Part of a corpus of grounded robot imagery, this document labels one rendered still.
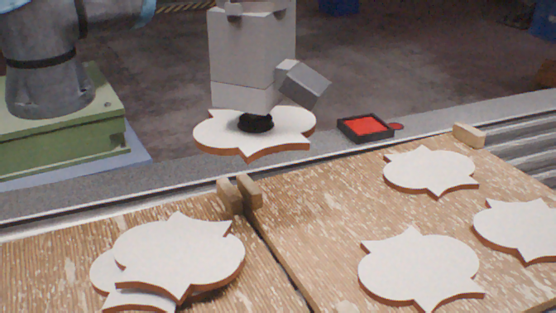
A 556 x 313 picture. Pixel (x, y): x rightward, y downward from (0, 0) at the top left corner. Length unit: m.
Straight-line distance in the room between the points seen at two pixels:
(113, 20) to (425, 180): 0.58
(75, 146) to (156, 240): 0.41
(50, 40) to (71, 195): 0.27
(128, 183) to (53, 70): 0.25
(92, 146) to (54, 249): 0.33
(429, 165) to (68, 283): 0.52
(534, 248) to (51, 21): 0.77
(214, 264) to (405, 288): 0.20
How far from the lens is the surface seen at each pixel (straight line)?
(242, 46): 0.52
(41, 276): 0.65
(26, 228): 0.76
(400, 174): 0.77
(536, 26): 5.13
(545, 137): 1.03
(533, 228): 0.72
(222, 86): 0.55
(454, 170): 0.80
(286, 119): 0.61
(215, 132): 0.58
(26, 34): 0.93
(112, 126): 0.97
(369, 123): 0.95
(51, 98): 0.95
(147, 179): 0.82
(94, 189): 0.82
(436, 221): 0.70
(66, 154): 0.98
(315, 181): 0.75
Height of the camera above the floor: 1.34
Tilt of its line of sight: 29 degrees down
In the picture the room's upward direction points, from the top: straight up
